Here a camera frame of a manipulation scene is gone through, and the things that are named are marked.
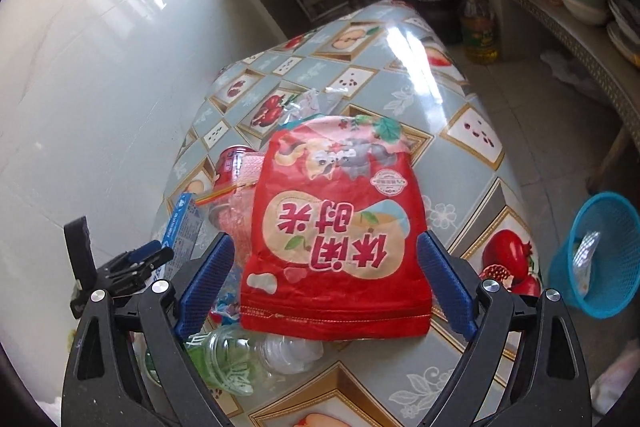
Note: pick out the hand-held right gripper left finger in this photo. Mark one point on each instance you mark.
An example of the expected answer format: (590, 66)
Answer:
(210, 277)

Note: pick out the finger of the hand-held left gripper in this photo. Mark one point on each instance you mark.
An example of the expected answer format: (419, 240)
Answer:
(135, 279)
(142, 252)

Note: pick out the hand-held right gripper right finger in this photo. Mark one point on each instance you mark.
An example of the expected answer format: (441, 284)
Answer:
(445, 282)

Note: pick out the blue white carton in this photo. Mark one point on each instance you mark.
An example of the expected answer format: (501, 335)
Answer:
(182, 222)

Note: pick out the clear plastic bottle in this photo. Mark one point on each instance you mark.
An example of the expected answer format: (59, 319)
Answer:
(235, 357)

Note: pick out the red drink can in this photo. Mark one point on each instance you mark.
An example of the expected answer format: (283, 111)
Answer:
(230, 167)

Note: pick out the red snack bag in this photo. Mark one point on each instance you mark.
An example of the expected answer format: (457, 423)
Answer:
(340, 227)

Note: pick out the clear plastic packaging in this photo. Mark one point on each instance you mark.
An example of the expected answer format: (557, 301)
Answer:
(584, 257)

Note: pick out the blue plastic basket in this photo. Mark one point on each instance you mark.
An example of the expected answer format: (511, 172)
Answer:
(615, 297)

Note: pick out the clear plastic wrapper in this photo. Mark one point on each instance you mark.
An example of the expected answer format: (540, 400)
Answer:
(305, 107)

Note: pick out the white sack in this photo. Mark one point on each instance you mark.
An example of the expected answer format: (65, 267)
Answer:
(617, 377)

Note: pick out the wooden shelf leg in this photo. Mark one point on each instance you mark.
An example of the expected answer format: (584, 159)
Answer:
(607, 162)

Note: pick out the fruit print tablecloth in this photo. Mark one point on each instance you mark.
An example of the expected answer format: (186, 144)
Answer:
(350, 57)

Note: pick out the white plastic bag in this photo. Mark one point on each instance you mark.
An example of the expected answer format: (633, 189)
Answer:
(565, 67)

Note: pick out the cooking oil bottle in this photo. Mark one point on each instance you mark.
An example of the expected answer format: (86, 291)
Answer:
(479, 32)

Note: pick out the black pot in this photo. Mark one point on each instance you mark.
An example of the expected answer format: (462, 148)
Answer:
(435, 12)

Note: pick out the grey perforated shelf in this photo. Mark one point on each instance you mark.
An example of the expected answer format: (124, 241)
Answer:
(590, 52)

